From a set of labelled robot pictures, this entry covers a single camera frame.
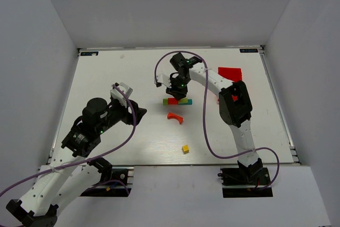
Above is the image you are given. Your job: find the orange rectangular block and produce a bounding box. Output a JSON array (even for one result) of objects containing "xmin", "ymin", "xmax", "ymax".
[{"xmin": 167, "ymin": 98, "xmax": 179, "ymax": 105}]

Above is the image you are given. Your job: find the teal long block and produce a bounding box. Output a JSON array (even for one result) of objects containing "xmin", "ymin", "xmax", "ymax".
[{"xmin": 179, "ymin": 99, "xmax": 192, "ymax": 105}]

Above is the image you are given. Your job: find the left corner label sticker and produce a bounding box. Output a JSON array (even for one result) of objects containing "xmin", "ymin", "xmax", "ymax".
[{"xmin": 80, "ymin": 51, "xmax": 99, "ymax": 56}]

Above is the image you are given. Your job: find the yellow cube block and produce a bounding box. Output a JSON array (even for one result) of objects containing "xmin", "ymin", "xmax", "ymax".
[{"xmin": 182, "ymin": 145, "xmax": 189, "ymax": 154}]

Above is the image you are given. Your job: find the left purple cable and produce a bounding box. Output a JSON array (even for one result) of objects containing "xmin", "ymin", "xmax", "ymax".
[{"xmin": 0, "ymin": 83, "xmax": 139, "ymax": 204}]

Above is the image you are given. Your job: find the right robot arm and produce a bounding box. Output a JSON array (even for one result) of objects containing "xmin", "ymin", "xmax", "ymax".
[{"xmin": 155, "ymin": 51, "xmax": 262, "ymax": 183}]

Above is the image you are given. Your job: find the green rectangular block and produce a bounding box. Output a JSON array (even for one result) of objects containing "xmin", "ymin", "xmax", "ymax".
[{"xmin": 178, "ymin": 98, "xmax": 188, "ymax": 104}]

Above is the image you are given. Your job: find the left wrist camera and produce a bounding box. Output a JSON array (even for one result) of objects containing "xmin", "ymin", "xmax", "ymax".
[{"xmin": 110, "ymin": 82, "xmax": 133, "ymax": 107}]

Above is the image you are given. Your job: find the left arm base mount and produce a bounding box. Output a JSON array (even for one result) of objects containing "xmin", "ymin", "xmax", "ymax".
[{"xmin": 80, "ymin": 167, "xmax": 134, "ymax": 198}]

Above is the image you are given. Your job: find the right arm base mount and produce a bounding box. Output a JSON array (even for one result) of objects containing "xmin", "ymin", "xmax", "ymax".
[{"xmin": 217, "ymin": 167, "xmax": 273, "ymax": 198}]

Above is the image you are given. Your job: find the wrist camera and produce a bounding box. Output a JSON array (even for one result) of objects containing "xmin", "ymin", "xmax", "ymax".
[
  {"xmin": 154, "ymin": 73, "xmax": 171, "ymax": 88},
  {"xmin": 110, "ymin": 82, "xmax": 133, "ymax": 107}
]

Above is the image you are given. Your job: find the red plastic bin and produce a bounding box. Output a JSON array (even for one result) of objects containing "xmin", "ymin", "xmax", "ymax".
[{"xmin": 218, "ymin": 66, "xmax": 242, "ymax": 83}]

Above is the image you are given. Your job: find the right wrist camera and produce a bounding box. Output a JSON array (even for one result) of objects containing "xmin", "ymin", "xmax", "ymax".
[{"xmin": 154, "ymin": 73, "xmax": 171, "ymax": 88}]

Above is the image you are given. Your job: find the right corner label sticker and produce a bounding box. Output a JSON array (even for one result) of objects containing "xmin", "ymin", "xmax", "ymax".
[{"xmin": 240, "ymin": 48, "xmax": 258, "ymax": 53}]

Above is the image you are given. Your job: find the corner label sticker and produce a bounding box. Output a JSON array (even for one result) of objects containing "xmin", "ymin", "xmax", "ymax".
[
  {"xmin": 80, "ymin": 51, "xmax": 99, "ymax": 56},
  {"xmin": 240, "ymin": 48, "xmax": 258, "ymax": 53}
]

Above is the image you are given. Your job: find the red arch block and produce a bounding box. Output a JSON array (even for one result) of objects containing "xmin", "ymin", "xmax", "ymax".
[{"xmin": 167, "ymin": 112, "xmax": 184, "ymax": 124}]

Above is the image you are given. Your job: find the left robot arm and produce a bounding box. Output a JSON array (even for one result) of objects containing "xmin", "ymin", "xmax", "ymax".
[{"xmin": 6, "ymin": 98, "xmax": 147, "ymax": 226}]

